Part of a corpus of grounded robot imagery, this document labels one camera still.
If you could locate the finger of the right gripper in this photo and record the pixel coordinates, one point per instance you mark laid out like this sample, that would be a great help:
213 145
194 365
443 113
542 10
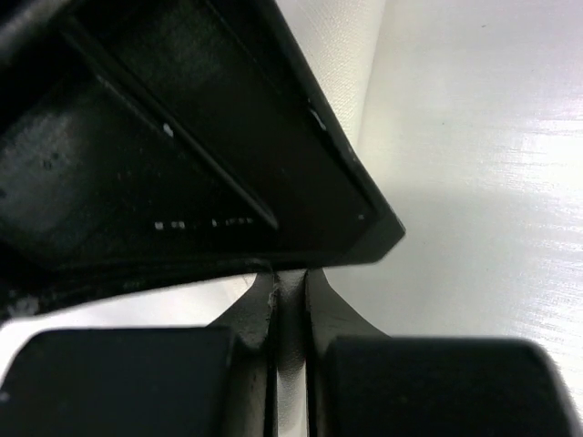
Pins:
147 144

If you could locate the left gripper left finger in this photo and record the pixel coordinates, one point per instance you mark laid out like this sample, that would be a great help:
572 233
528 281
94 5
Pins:
218 380

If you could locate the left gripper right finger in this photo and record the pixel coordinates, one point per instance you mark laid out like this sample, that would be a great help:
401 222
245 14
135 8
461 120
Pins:
362 382

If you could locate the white cloth napkin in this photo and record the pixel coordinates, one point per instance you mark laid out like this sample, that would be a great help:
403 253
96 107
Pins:
338 39

